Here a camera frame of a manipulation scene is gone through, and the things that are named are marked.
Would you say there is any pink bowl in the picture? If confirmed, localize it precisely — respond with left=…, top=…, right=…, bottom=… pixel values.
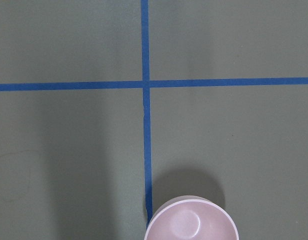
left=144, top=195, right=240, bottom=240

